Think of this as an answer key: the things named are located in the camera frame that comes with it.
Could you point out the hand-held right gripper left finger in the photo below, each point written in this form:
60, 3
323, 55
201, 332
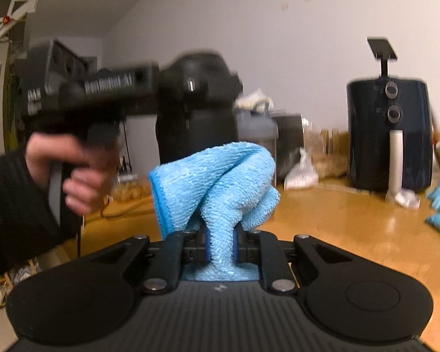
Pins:
206, 245

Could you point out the person's left hand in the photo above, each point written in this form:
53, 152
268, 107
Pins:
47, 154

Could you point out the white plastic bag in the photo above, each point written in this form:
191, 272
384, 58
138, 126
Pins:
300, 176

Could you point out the white tissue pack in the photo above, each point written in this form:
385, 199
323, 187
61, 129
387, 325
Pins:
255, 101

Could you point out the brown food bag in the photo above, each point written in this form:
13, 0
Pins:
330, 165

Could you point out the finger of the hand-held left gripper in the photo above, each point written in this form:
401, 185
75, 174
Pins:
176, 88

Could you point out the clear shaker bottle grey lid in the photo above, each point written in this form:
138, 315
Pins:
256, 128

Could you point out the black phone stand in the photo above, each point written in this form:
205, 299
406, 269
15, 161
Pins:
381, 47

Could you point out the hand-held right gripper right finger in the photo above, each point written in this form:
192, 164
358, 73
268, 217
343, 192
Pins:
235, 245

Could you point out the black white geometric panel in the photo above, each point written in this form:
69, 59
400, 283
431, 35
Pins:
7, 11

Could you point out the grey rice cooker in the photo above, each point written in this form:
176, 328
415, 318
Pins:
289, 135

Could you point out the person's left forearm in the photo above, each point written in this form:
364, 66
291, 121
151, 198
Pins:
11, 209

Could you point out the dark blue air fryer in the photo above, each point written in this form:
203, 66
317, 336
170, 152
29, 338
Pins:
370, 135

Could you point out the blue microfiber cloth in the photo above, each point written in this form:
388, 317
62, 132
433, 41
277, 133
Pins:
212, 190

